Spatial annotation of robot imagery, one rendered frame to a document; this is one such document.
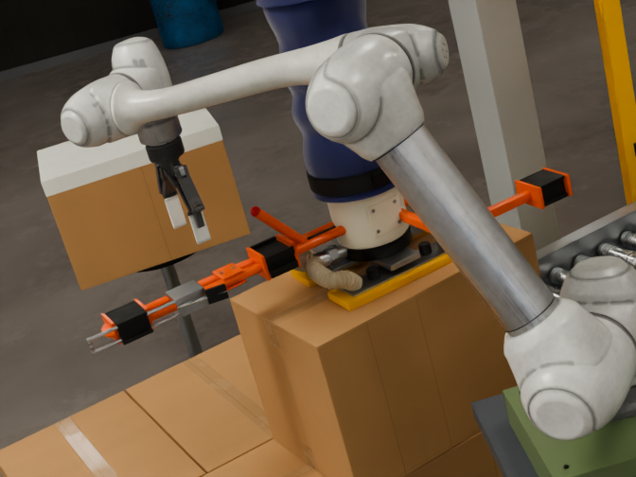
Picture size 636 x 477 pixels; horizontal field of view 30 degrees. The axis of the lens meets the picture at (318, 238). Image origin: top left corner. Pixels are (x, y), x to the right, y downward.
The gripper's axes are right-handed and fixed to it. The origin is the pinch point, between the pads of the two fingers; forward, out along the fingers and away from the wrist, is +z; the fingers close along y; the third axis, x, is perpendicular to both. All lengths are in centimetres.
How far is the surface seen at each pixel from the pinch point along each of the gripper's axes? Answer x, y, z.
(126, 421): 16, 61, 67
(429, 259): -47, -12, 24
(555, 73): -332, 322, 121
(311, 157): -30.8, -0.4, -4.5
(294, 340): -11.3, -11.4, 28.4
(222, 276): -3.5, -0.8, 12.6
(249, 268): -9.6, -1.2, 13.2
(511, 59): -152, 97, 25
